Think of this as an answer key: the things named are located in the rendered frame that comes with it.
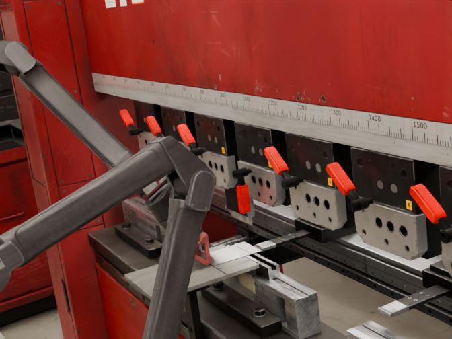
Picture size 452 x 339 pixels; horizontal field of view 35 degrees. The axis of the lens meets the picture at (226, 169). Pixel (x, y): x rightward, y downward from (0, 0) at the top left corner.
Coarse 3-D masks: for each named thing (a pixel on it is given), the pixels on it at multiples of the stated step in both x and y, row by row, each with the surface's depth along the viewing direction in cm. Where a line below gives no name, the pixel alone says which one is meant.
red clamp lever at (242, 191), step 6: (246, 168) 150; (234, 174) 148; (240, 174) 148; (246, 174) 149; (240, 180) 149; (240, 186) 149; (246, 186) 150; (240, 192) 149; (246, 192) 150; (240, 198) 150; (246, 198) 150; (240, 204) 150; (246, 204) 150; (240, 210) 151; (246, 210) 151
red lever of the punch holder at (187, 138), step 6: (180, 126) 170; (186, 126) 170; (180, 132) 169; (186, 132) 169; (186, 138) 168; (192, 138) 168; (186, 144) 168; (192, 144) 168; (192, 150) 166; (198, 150) 166; (204, 150) 167
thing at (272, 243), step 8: (296, 224) 183; (304, 224) 180; (312, 224) 178; (296, 232) 179; (304, 232) 178; (312, 232) 177; (320, 232) 174; (328, 232) 175; (336, 232) 176; (344, 232) 177; (352, 232) 178; (272, 240) 176; (280, 240) 175; (288, 240) 174; (296, 240) 176; (320, 240) 175; (328, 240) 175; (264, 248) 172
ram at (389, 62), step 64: (128, 0) 190; (192, 0) 157; (256, 0) 134; (320, 0) 116; (384, 0) 103; (448, 0) 93; (128, 64) 201; (192, 64) 165; (256, 64) 139; (320, 64) 121; (384, 64) 106; (448, 64) 95; (320, 128) 125
